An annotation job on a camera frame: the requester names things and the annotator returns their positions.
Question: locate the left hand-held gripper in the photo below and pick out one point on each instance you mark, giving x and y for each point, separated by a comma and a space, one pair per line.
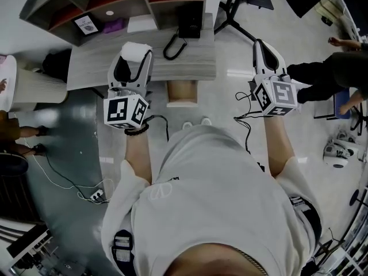
120, 111

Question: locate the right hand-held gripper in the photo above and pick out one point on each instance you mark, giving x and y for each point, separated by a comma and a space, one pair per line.
281, 96

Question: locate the white item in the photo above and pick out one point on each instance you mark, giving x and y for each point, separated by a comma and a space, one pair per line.
135, 50

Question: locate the wooden drawer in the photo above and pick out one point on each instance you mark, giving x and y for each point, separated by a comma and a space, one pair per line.
182, 92

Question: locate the person's right forearm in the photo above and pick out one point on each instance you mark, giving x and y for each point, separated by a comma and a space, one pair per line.
279, 142

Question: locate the person's left forearm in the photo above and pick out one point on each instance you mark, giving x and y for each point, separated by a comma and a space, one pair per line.
138, 154

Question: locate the grey wooden desk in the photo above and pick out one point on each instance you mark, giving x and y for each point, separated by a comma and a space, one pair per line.
95, 62

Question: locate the purple box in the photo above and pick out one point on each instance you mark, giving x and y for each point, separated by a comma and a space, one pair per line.
114, 25

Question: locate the white paper box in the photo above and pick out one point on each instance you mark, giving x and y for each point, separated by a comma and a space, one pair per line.
141, 23

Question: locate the black tripod stand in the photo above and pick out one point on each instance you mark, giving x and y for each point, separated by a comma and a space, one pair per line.
233, 10

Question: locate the black framed picture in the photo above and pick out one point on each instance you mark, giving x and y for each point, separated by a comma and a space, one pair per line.
86, 24

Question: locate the grey wooden desk shelf unit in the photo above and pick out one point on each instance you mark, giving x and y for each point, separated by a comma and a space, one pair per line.
120, 1

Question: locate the black backpack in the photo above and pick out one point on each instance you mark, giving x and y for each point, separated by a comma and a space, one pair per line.
56, 65

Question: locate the cardboard box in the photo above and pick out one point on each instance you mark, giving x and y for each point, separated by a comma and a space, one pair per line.
325, 10

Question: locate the black desk telephone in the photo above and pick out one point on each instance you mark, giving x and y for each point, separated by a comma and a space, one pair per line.
189, 22

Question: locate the person's left white shoe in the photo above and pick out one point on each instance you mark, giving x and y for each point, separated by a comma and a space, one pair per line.
187, 125

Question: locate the person's white shoe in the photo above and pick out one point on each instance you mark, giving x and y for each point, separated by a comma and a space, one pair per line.
187, 125
206, 121

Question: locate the blue chair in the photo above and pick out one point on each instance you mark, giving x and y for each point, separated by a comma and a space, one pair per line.
343, 102

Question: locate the person's right white shoe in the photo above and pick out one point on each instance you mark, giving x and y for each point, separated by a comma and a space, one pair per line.
206, 121

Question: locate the white dome robot head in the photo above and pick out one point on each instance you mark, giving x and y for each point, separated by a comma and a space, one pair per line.
337, 151

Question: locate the white power strip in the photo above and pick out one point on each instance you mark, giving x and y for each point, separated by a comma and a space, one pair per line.
97, 195

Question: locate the person's white t-shirt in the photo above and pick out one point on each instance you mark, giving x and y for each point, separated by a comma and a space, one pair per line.
212, 200

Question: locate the black round stool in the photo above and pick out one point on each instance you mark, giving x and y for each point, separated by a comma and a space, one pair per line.
13, 165

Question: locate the black round stand base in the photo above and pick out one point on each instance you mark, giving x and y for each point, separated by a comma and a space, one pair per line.
358, 197

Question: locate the dark wooden cabinet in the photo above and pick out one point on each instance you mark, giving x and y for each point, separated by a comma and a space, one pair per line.
17, 200

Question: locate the white round pedestal table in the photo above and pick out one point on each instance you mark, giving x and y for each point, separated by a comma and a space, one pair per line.
34, 88

